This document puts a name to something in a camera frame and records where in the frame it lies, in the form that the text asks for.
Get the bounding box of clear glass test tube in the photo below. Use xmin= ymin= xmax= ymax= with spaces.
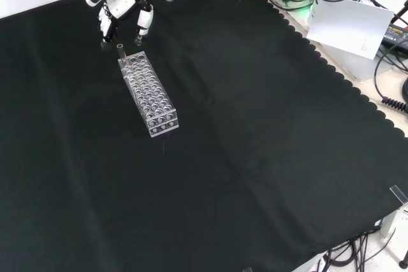
xmin=116 ymin=43 xmax=129 ymax=72

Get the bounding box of black spiral cable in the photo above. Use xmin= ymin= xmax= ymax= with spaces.
xmin=381 ymin=96 xmax=408 ymax=113

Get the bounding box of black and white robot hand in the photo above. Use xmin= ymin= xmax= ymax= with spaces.
xmin=83 ymin=0 xmax=156 ymax=47

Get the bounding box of black power adapter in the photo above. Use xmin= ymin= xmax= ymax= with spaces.
xmin=381 ymin=22 xmax=408 ymax=52

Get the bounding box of clear plastic test tube rack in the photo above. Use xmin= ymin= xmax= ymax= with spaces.
xmin=117 ymin=51 xmax=180 ymax=138

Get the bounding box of black bench cloth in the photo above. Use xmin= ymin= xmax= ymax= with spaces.
xmin=0 ymin=0 xmax=408 ymax=272

